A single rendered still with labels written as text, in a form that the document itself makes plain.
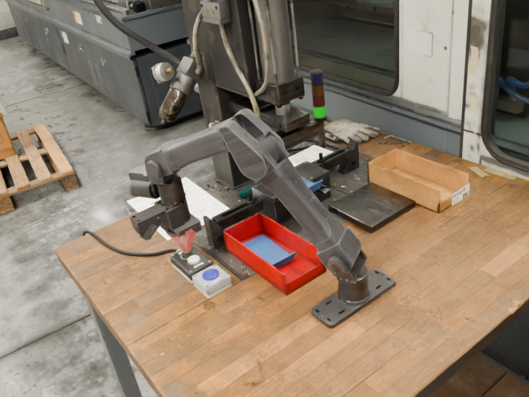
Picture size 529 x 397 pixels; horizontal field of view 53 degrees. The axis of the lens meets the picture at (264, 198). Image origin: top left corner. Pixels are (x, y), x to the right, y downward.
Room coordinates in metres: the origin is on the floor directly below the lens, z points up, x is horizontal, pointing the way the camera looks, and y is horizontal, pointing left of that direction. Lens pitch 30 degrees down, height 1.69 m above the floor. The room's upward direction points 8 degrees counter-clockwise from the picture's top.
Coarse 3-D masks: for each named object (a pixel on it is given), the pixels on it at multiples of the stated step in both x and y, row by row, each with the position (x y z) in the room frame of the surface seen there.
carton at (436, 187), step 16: (384, 160) 1.39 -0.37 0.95; (400, 160) 1.40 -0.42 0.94; (416, 160) 1.35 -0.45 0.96; (368, 176) 1.36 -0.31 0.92; (384, 176) 1.31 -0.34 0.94; (400, 176) 1.26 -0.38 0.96; (416, 176) 1.35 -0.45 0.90; (432, 176) 1.30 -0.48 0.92; (448, 176) 1.26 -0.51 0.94; (464, 176) 1.22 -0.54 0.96; (400, 192) 1.26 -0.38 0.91; (416, 192) 1.21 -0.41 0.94; (432, 192) 1.17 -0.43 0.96; (448, 192) 1.24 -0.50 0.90; (464, 192) 1.21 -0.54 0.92; (432, 208) 1.17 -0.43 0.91
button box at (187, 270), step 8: (88, 232) 1.32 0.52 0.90; (112, 248) 1.20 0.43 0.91; (192, 248) 1.11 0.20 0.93; (176, 256) 1.09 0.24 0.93; (200, 256) 1.08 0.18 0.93; (176, 264) 1.07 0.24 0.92; (184, 264) 1.05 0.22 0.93; (192, 264) 1.04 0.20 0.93; (200, 264) 1.04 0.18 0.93; (208, 264) 1.04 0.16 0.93; (184, 272) 1.03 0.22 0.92; (192, 272) 1.02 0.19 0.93; (192, 280) 1.01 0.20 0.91
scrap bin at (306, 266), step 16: (240, 224) 1.15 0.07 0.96; (256, 224) 1.18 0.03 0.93; (272, 224) 1.14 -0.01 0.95; (224, 240) 1.13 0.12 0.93; (240, 240) 1.15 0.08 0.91; (272, 240) 1.13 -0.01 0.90; (288, 240) 1.09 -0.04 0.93; (304, 240) 1.04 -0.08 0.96; (240, 256) 1.07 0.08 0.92; (256, 256) 1.00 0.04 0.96; (304, 256) 1.04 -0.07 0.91; (256, 272) 1.02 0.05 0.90; (272, 272) 0.95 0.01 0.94; (288, 272) 0.99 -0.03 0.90; (304, 272) 0.99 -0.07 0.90; (320, 272) 0.97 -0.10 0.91; (288, 288) 0.92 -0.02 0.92
